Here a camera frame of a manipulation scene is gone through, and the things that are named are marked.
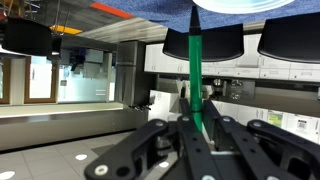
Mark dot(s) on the black kitchen countertop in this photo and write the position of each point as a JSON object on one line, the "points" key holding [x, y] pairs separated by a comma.
{"points": [[283, 100]]}

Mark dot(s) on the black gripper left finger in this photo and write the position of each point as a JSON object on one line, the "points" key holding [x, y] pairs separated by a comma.
{"points": [[150, 150]]}

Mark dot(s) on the white round plate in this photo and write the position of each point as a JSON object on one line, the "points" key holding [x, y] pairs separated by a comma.
{"points": [[240, 6]]}

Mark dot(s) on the white wall cabinets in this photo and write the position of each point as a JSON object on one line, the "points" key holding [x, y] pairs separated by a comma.
{"points": [[253, 115]]}

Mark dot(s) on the green paper notice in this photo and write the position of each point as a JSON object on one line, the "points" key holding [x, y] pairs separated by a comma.
{"points": [[275, 119]]}

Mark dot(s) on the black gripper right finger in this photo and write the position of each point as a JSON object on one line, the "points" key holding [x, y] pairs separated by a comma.
{"points": [[260, 146]]}

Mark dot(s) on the wood framed glass panel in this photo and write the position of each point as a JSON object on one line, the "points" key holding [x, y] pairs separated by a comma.
{"points": [[41, 80]]}

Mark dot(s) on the green pen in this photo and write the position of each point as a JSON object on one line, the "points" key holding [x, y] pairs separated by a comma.
{"points": [[195, 66]]}

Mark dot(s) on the stainless steel fridge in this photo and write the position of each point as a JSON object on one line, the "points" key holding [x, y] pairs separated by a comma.
{"points": [[133, 73]]}

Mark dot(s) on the white printed label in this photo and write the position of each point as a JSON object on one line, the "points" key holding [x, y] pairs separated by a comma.
{"points": [[301, 125]]}

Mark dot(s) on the white base cabinets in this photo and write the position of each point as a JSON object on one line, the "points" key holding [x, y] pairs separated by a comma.
{"points": [[276, 70]]}

